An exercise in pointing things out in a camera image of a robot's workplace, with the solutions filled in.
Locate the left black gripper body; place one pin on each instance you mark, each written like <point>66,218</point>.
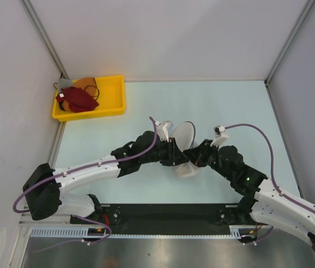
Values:
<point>166,152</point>

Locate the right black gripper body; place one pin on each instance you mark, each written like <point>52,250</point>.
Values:
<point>209,156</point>

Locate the white mesh laundry bag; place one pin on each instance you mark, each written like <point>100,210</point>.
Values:
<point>184,135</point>

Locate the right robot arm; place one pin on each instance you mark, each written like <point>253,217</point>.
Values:
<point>264,201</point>

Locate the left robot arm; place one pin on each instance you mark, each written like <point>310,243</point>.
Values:
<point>48,191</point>

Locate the yellow plastic bin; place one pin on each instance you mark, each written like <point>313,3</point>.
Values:
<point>112,100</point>

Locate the dark red garment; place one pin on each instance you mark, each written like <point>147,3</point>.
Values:
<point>76,100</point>

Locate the orange garment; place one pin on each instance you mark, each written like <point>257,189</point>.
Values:
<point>89,85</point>

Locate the grey garment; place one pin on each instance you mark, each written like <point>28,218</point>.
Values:
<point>64,83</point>

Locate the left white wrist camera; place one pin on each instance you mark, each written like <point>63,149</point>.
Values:
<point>162,129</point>

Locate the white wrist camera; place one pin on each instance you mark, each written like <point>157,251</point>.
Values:
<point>162,129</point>
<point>221,136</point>

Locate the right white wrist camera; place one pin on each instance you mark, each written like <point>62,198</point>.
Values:
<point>221,136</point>

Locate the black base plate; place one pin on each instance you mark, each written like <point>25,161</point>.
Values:
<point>176,215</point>

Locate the white slotted cable duct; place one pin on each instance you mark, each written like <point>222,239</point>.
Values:
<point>228,232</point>

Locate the right aluminium frame post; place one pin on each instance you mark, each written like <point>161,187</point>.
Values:
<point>299,23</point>

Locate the aluminium frame post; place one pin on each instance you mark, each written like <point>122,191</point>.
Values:
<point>299,23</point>
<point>44,37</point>

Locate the left aluminium frame post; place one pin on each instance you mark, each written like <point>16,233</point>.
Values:
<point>44,37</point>

